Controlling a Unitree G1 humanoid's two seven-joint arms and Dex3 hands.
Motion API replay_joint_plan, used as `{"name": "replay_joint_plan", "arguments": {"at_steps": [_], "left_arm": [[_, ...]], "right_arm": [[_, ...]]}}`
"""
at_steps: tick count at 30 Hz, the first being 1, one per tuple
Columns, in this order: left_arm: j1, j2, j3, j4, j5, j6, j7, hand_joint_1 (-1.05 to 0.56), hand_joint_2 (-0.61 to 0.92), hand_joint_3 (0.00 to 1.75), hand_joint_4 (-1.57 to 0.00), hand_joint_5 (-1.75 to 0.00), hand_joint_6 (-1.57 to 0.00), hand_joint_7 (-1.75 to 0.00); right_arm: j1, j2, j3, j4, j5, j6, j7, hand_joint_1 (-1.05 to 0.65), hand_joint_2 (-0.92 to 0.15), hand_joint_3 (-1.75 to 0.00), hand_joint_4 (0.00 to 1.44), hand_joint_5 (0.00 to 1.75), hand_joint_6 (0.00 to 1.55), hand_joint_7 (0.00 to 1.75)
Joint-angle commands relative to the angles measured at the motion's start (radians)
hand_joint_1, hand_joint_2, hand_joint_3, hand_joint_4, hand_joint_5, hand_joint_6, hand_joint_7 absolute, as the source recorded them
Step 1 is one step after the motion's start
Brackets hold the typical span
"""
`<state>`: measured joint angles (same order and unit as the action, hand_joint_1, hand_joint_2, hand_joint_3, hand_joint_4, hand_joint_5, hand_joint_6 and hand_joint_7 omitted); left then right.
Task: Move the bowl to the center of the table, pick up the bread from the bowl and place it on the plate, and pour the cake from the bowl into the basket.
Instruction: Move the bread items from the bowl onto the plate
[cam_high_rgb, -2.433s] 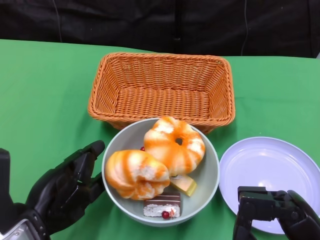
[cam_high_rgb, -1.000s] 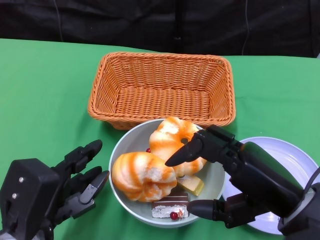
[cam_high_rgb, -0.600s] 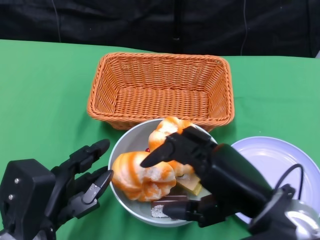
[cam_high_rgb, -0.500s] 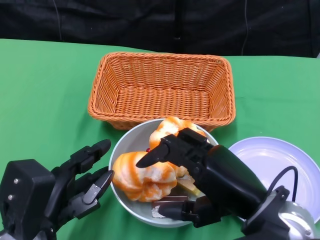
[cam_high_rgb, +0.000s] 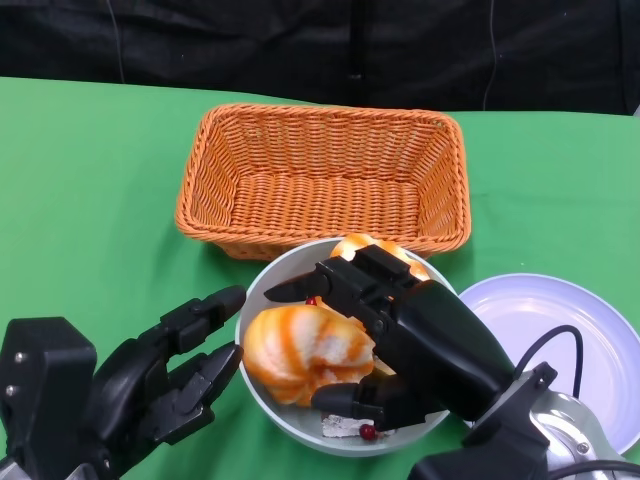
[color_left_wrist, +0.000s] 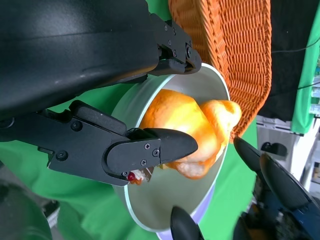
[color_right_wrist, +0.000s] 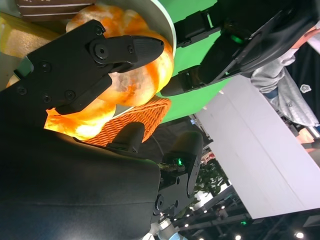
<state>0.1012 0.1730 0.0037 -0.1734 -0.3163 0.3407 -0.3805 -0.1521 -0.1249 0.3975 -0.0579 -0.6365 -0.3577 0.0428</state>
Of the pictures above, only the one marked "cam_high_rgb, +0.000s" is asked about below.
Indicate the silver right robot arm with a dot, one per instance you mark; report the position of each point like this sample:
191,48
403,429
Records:
575,435

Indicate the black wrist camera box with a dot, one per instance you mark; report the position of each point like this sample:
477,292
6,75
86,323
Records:
45,380
475,462

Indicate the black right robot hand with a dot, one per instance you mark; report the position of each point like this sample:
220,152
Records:
440,345

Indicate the lavender round plate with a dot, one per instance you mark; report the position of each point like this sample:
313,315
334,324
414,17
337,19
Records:
540,310

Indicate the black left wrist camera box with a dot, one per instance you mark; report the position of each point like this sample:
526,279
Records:
45,380

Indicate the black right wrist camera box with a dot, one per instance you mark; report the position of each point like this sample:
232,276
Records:
475,462

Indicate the chocolate cake slice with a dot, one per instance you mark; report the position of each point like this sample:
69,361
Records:
345,427

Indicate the black backdrop curtain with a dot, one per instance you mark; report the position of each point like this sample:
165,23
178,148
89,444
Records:
225,45

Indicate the white background object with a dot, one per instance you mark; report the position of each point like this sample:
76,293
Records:
636,107

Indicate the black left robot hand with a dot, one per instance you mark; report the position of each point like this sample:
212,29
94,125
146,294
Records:
135,380

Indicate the green tablecloth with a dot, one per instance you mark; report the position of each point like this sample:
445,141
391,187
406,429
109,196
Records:
90,175

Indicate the shell-shaped orange bread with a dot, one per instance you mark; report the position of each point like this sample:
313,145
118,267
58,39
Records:
295,345

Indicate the orange wicker basket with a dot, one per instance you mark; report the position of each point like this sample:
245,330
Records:
325,195

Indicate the pale green bowl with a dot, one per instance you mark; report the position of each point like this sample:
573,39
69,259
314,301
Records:
285,270

